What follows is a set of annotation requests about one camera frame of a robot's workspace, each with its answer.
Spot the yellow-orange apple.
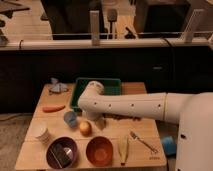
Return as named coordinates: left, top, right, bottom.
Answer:
left=79, top=121, right=92, bottom=136

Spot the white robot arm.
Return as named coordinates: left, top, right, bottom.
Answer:
left=78, top=81, right=213, bottom=171

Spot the blue plastic cup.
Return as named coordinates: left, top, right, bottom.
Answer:
left=64, top=111, right=78, bottom=128

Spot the white paper cup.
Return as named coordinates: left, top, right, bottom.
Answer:
left=32, top=122, right=50, bottom=144

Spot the bunch of dark grapes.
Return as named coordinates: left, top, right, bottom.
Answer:
left=103, top=114, right=141, bottom=121

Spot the orange bowl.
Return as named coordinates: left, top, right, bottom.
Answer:
left=86, top=136, right=113, bottom=167

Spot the metal fork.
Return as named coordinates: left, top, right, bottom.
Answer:
left=130, top=131, right=158, bottom=154

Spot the green plastic tray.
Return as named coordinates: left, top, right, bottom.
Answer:
left=70, top=77, right=122, bottom=112

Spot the black box in purple bowl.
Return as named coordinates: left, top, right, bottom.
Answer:
left=50, top=144, right=72, bottom=168

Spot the purple bowl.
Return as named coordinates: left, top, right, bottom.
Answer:
left=46, top=137, right=78, bottom=169

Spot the orange carrot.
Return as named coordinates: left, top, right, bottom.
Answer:
left=42, top=105, right=65, bottom=113

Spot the crumpled blue-grey cloth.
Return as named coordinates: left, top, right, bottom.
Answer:
left=49, top=78, right=68, bottom=94

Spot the blue object on floor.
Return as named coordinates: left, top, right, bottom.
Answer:
left=161, top=136, right=177, bottom=156

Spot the white horizontal rail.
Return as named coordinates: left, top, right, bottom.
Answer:
left=0, top=37, right=213, bottom=51

